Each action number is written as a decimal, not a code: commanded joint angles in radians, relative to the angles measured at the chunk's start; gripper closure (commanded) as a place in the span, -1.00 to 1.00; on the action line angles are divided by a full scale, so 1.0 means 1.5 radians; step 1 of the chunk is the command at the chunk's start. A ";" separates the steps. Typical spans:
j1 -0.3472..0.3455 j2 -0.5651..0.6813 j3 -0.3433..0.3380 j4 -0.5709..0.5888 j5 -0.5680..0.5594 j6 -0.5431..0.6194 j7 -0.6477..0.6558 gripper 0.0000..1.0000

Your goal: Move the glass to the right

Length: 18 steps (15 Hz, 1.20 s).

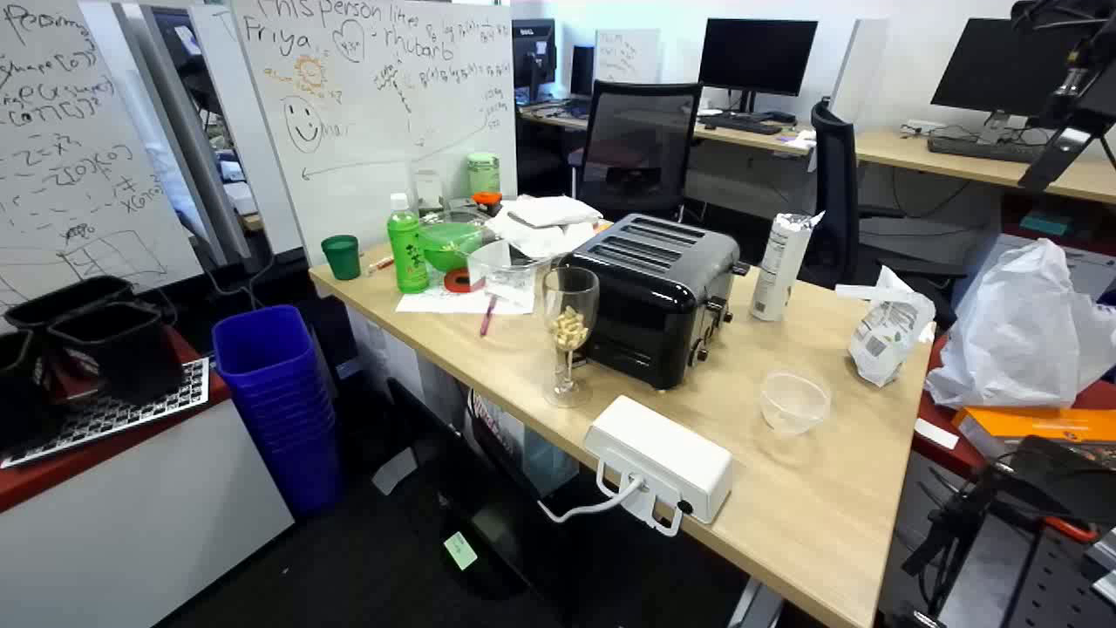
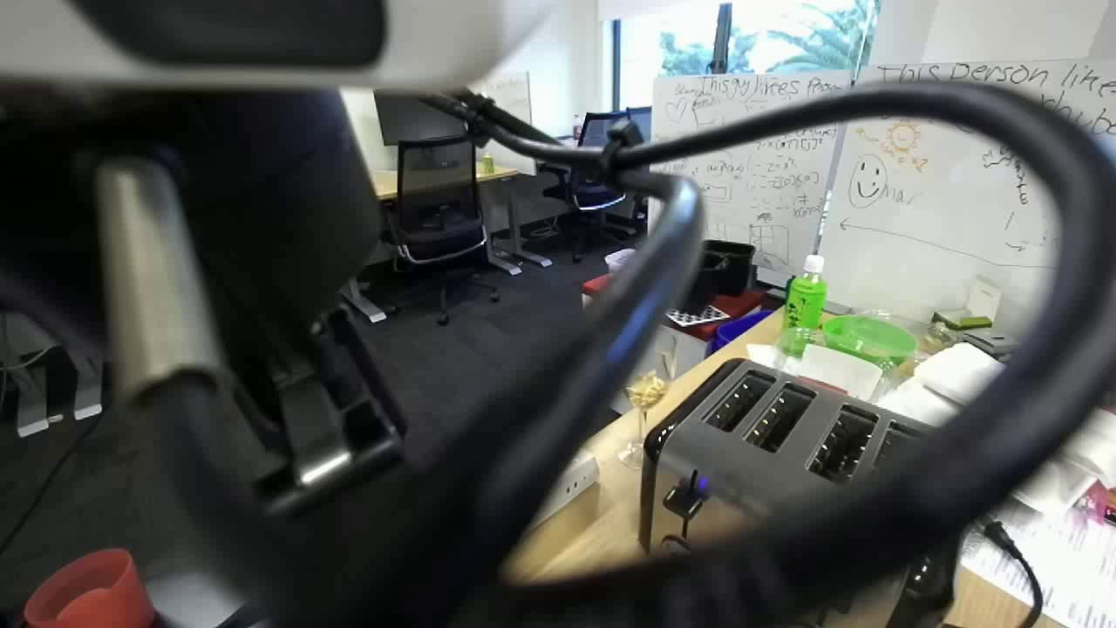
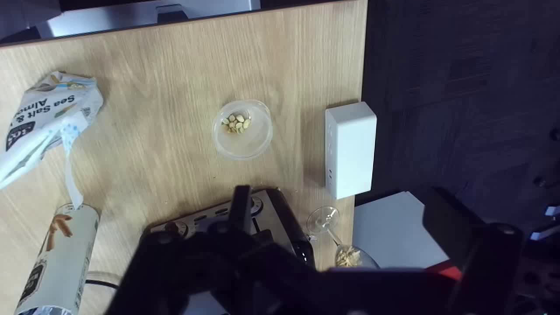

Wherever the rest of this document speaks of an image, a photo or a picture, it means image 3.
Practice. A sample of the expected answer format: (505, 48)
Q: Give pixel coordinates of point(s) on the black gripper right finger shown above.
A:
(491, 264)

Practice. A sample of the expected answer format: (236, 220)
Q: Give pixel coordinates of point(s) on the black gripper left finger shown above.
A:
(241, 204)

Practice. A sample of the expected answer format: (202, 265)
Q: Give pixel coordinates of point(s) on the nut pieces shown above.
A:
(237, 124)
(349, 257)

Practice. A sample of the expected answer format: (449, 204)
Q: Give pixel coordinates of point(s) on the clear plastic bowl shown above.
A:
(246, 148)

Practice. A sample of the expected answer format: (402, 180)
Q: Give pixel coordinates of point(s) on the nut pieces in bowl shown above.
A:
(237, 124)

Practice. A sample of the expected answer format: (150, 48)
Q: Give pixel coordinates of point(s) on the white rectangular box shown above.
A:
(351, 152)

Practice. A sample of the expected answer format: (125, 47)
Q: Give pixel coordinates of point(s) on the white almond snack bag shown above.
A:
(47, 111)

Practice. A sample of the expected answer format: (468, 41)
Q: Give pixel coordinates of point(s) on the grey metal base plate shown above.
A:
(117, 19)

